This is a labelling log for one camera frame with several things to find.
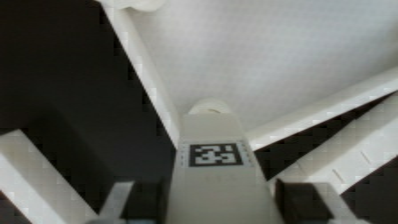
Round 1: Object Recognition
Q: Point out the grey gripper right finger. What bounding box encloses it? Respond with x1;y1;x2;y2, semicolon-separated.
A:
276;179;372;224

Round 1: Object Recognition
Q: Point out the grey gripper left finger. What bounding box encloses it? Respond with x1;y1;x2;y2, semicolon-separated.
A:
86;181;136;224

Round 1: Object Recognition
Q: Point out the white desk top tray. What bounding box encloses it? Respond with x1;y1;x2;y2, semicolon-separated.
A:
98;0;398;147

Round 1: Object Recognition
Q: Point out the white desk leg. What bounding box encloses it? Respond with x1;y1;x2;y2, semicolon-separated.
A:
166;99;283;224
97;0;168;12

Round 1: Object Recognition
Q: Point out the white L-shaped obstacle fence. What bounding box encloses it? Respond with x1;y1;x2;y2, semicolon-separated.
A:
0;93;398;224

